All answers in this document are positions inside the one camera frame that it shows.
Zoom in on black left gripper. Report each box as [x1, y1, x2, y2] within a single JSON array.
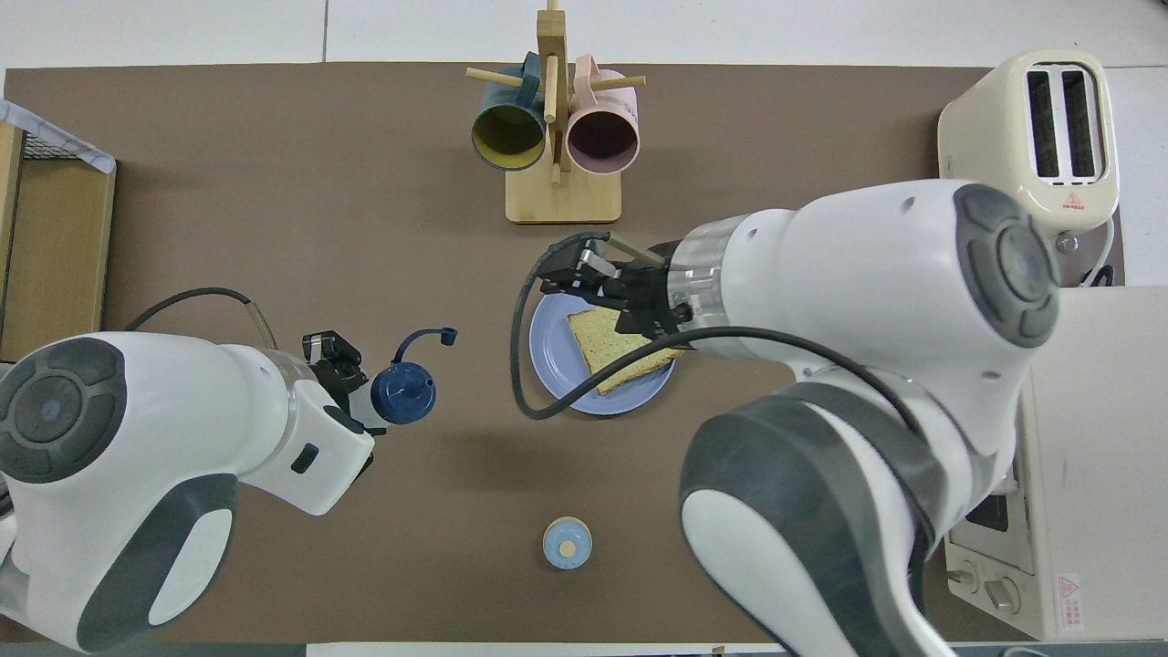
[[303, 330, 389, 437]]

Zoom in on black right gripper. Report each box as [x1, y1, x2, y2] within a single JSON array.
[[537, 239, 694, 346]]

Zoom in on slice of toast bread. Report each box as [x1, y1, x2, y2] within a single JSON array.
[[568, 306, 687, 396]]

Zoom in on squeeze bottle with blue cap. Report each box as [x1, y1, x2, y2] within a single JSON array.
[[351, 327, 459, 432]]

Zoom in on periwinkle blue flat plate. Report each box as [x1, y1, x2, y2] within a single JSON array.
[[528, 266, 679, 417]]

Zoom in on wooden mug tree stand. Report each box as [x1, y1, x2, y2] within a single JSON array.
[[465, 0, 647, 224]]

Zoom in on brown table mat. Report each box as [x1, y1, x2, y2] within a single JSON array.
[[0, 62, 1125, 644]]

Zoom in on pink ribbed mug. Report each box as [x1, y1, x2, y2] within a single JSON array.
[[566, 55, 641, 177]]

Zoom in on dark teal mug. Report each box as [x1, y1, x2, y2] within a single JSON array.
[[471, 52, 548, 172]]

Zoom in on white checkered cloth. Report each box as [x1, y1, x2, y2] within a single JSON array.
[[0, 99, 118, 175]]

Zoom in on cream two-slot toaster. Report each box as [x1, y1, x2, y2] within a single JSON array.
[[937, 48, 1121, 264]]

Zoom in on cream toaster oven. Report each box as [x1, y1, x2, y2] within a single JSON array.
[[944, 287, 1168, 641]]

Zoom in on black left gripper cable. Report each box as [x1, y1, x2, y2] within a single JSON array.
[[123, 287, 280, 353]]

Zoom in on wooden shelf with wire basket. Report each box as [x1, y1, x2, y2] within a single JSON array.
[[0, 99, 118, 366]]

